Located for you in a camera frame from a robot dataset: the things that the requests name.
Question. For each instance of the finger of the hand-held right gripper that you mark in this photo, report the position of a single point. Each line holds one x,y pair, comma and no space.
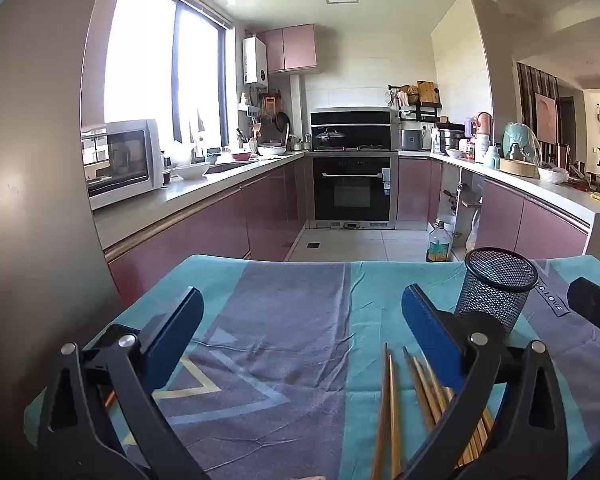
586,296

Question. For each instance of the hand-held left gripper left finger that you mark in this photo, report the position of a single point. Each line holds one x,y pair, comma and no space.
175,330

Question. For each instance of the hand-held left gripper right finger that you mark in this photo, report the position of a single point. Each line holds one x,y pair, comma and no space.
425,325

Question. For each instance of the bunch of wooden chopsticks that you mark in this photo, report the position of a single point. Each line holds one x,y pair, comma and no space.
425,395

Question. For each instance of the black mesh utensil holder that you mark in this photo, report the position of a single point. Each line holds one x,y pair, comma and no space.
495,290

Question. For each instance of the patterned-end wooden chopstick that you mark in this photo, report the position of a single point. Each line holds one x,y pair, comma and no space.
394,420
382,410

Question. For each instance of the clear cooking oil bottle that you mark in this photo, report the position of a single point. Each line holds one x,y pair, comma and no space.
439,245

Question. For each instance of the pink base cabinet run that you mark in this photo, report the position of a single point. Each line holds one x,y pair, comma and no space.
205,230
525,225
414,187

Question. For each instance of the white plastic bag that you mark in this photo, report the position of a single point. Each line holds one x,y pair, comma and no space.
553,175

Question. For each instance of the teal and grey tablecloth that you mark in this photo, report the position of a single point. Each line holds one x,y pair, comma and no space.
290,320

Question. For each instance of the round bamboo steamer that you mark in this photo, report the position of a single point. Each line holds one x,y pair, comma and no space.
517,167

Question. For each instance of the black built-in oven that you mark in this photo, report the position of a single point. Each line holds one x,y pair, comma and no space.
352,190

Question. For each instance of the wide white bowl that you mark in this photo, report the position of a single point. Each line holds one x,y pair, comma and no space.
191,171

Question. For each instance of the mint green kitchen appliance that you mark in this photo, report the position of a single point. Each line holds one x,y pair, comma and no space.
517,137

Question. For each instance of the white bottle with teal band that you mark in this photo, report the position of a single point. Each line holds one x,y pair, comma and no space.
491,157

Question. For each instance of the white microwave oven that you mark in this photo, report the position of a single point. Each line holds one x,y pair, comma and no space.
125,160

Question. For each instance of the silver rice cooker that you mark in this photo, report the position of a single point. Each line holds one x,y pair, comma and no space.
410,140

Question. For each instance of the red bowl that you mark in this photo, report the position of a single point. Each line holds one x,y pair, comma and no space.
241,156

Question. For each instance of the stainless steel pot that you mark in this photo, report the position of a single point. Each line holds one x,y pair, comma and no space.
451,141

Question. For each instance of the pink electric kettle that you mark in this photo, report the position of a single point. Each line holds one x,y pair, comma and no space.
484,125

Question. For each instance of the dark striped curtain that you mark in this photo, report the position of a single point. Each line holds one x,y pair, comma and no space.
527,90

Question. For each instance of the purple jug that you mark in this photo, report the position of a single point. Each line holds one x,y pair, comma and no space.
469,128

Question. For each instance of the white bowl with dark rim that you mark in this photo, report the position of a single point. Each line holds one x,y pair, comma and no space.
271,150

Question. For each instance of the wok with glass lid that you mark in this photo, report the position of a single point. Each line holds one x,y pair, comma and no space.
330,135

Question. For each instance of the black range hood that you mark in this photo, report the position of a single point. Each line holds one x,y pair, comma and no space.
352,117

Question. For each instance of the wooden cutting board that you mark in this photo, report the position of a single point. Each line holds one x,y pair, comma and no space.
426,92

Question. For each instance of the black hanging frying pan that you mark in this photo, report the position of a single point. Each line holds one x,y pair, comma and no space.
282,121

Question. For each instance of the white vertical pipe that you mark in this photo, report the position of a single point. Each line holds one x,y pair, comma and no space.
296,110

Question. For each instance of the large kitchen window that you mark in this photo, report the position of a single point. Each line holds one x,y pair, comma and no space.
140,60

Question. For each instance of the framed pink wall picture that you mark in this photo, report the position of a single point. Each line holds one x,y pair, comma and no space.
547,117

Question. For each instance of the black wall spice rack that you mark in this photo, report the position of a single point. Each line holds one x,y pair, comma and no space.
420,110

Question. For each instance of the white wall water heater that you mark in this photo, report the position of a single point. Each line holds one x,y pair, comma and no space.
255,62

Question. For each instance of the pink upper wall cabinet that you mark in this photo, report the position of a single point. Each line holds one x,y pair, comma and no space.
292,47

